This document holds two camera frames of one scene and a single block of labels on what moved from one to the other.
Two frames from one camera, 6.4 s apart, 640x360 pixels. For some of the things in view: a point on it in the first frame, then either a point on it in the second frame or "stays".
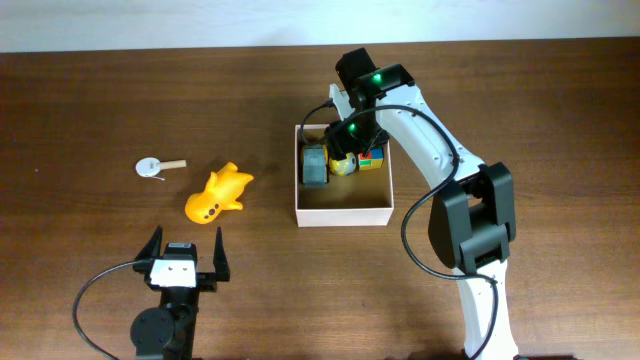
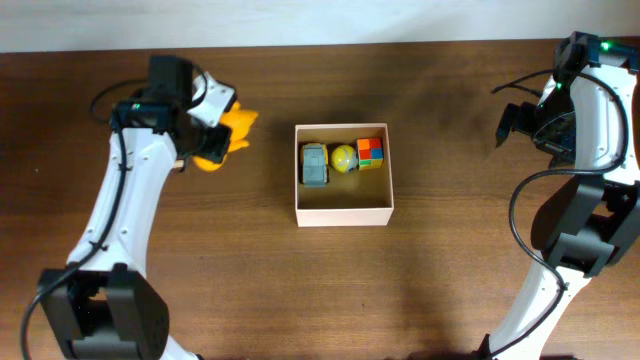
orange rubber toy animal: [222, 191] to [240, 121]
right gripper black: [339, 142] to [564, 144]
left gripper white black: [208, 280] to [219, 150]
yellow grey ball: [344, 166] stays
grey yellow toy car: [314, 165] stays
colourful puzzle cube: [372, 160] stays
